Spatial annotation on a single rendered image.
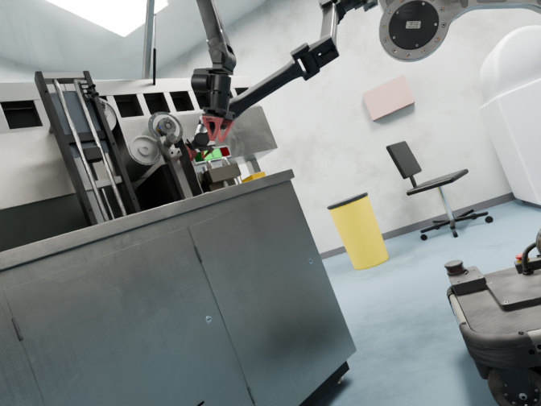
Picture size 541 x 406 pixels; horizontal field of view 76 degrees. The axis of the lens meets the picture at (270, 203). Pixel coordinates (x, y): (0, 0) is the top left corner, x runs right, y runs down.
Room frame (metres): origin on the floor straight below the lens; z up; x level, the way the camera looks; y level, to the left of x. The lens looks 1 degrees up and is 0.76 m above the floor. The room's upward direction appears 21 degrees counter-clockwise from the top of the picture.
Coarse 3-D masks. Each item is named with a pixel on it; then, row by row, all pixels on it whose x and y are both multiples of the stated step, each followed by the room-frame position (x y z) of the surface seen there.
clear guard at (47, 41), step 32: (0, 0) 1.27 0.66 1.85; (32, 0) 1.33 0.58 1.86; (64, 0) 1.39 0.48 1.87; (96, 0) 1.46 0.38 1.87; (128, 0) 1.54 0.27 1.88; (0, 32) 1.33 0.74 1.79; (32, 32) 1.39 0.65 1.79; (64, 32) 1.47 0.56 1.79; (96, 32) 1.54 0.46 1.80; (128, 32) 1.63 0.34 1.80; (0, 64) 1.39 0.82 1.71; (32, 64) 1.47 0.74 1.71; (64, 64) 1.55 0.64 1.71; (96, 64) 1.64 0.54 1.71; (128, 64) 1.74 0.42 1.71
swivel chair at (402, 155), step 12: (396, 144) 3.38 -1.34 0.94; (396, 156) 3.28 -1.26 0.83; (408, 156) 3.43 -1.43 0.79; (408, 168) 3.33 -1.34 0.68; (420, 168) 3.48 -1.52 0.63; (432, 180) 3.28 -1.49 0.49; (444, 180) 2.99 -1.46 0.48; (408, 192) 3.23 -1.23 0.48; (420, 192) 3.17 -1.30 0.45; (444, 204) 3.23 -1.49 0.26; (468, 216) 3.13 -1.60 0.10; (480, 216) 3.06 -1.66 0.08; (432, 228) 3.26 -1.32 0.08
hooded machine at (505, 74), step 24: (504, 48) 2.70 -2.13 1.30; (528, 48) 2.65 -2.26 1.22; (480, 72) 3.18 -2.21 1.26; (504, 72) 2.72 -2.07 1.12; (528, 72) 2.67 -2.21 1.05; (504, 96) 2.71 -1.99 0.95; (528, 96) 2.66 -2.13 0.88; (504, 120) 2.75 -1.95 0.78; (528, 120) 2.68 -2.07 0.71; (504, 144) 2.97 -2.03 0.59; (528, 144) 2.70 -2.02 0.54; (504, 168) 3.25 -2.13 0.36; (528, 168) 2.72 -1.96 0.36; (528, 192) 2.85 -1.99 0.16
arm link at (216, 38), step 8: (200, 0) 1.06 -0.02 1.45; (208, 0) 1.05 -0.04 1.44; (200, 8) 1.06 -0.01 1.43; (208, 8) 1.06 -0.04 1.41; (216, 8) 1.07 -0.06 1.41; (200, 16) 1.07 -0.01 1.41; (208, 16) 1.06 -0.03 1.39; (216, 16) 1.06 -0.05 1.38; (208, 24) 1.06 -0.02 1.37; (216, 24) 1.05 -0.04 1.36; (208, 32) 1.06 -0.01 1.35; (216, 32) 1.05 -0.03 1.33; (224, 32) 1.07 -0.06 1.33; (208, 40) 1.06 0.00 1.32; (216, 40) 1.05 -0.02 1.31; (224, 40) 1.05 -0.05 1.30; (216, 48) 1.05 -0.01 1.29; (224, 48) 1.04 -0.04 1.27; (232, 48) 1.10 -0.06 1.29; (224, 56) 1.05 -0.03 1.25; (232, 56) 1.08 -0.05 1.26; (224, 64) 1.06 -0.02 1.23; (232, 64) 1.09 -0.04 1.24
